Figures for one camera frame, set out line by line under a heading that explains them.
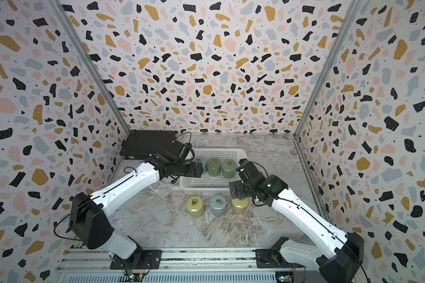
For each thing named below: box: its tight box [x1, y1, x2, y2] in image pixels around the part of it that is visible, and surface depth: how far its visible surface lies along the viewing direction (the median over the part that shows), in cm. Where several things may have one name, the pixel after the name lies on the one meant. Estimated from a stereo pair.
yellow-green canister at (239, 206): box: [231, 196, 250, 215], surface depth 84 cm
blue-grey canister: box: [209, 194, 227, 217], surface depth 83 cm
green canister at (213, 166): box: [206, 157, 222, 177], surface depth 97 cm
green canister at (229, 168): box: [221, 158, 237, 179], surface depth 97 cm
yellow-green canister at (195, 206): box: [185, 195, 204, 219], surface depth 83 cm
